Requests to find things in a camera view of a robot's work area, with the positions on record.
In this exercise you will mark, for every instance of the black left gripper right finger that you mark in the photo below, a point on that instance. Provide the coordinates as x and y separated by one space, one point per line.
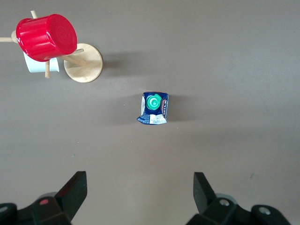
204 199

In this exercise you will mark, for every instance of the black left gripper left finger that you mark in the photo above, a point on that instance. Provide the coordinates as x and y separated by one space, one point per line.
72 194

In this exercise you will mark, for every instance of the blue milk carton green cap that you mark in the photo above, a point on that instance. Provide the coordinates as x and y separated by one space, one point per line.
150 119

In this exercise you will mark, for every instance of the wooden cup tree stand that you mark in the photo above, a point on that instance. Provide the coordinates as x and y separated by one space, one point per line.
86 65

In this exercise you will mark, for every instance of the small white cup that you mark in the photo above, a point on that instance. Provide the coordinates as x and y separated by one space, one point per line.
35 66

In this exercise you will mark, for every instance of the red plastic cup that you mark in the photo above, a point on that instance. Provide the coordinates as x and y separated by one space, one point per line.
47 37

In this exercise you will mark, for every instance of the brown table cover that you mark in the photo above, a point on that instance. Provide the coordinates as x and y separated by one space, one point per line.
211 70

